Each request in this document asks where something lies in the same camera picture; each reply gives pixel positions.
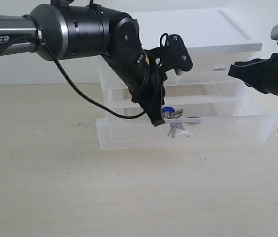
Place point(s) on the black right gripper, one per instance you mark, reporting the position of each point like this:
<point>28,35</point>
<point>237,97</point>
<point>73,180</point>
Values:
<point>260,74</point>

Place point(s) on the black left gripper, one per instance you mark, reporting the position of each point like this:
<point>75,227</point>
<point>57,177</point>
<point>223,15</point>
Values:
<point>144,81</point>

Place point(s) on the keys with blue tag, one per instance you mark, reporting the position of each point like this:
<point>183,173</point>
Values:
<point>175,121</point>

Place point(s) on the clear wide drawer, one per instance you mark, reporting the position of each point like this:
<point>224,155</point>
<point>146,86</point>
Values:
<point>207,125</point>

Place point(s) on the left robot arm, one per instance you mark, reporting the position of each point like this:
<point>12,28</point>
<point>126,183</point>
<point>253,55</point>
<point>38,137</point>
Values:
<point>60,31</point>

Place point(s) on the clear upper right drawer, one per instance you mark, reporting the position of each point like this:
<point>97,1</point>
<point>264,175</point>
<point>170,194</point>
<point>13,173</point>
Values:
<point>212,68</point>

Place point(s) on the white plastic drawer cabinet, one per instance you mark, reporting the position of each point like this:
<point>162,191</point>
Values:
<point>203,31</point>

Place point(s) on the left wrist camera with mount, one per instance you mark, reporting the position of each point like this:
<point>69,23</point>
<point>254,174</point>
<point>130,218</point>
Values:
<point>172,55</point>

